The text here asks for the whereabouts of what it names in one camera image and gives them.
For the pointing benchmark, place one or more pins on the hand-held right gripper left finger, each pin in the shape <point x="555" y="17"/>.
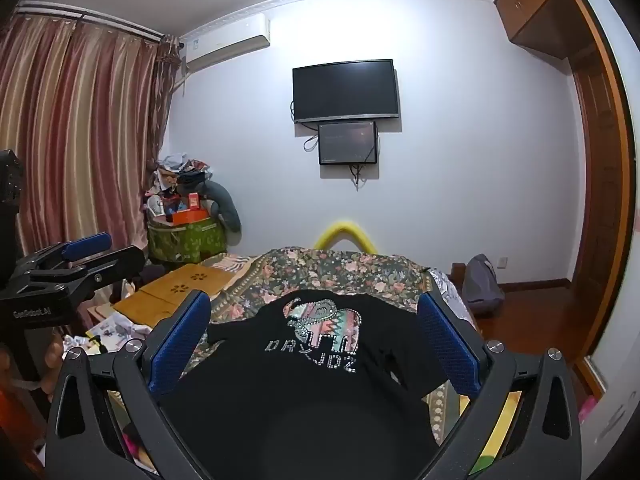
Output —
<point x="181" y="340"/>

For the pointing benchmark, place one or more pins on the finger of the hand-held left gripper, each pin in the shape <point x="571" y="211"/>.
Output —
<point x="117" y="262"/>
<point x="86" y="245"/>

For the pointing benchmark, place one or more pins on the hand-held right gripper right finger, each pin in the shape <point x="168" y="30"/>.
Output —
<point x="450" y="345"/>

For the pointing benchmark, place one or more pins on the black printed t-shirt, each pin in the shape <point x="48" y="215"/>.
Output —
<point x="300" y="410"/>

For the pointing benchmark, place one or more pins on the person's left hand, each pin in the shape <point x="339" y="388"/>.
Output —
<point x="52" y="367"/>

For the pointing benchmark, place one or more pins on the brown cardboard box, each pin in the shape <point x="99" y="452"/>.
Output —
<point x="175" y="287"/>

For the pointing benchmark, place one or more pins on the white patterned bedsheet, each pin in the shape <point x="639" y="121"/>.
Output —
<point x="450" y="285"/>

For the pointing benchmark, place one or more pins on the pile of papers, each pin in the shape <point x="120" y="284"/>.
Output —
<point x="117" y="332"/>

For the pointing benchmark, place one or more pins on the grey bag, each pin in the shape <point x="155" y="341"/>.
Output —
<point x="481" y="285"/>

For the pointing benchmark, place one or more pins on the green storage bag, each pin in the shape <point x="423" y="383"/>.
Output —
<point x="185" y="245"/>

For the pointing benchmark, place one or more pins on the orange box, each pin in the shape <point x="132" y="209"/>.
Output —
<point x="190" y="216"/>

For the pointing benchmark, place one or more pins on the striped pink curtain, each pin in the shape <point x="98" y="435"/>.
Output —
<point x="80" y="150"/>

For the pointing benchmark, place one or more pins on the small red box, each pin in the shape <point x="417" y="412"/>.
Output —
<point x="194" y="201"/>

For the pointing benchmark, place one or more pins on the green storage box with clutter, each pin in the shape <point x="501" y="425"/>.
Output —
<point x="175" y="175"/>

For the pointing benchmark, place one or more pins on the grey plush pillow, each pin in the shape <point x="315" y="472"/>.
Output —
<point x="227" y="210"/>

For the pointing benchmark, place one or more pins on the floral blanket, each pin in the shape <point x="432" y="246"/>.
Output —
<point x="350" y="266"/>

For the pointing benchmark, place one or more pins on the yellow padded hoop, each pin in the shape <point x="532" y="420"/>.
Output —
<point x="345" y="227"/>

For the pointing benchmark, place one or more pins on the brown wooden door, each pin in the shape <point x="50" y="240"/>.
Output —
<point x="597" y="185"/>

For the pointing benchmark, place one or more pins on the white air conditioner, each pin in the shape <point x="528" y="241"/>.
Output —
<point x="225" y="42"/>

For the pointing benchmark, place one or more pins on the wooden overhead cabinet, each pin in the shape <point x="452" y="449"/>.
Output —
<point x="535" y="5"/>

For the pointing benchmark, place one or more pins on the white wall socket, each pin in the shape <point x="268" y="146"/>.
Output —
<point x="503" y="261"/>

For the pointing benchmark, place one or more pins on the curtain rail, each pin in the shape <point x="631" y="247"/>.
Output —
<point x="90" y="19"/>

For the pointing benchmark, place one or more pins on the small black wall monitor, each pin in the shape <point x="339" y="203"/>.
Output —
<point x="348" y="142"/>

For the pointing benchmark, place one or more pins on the black wall television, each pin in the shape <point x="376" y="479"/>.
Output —
<point x="345" y="90"/>

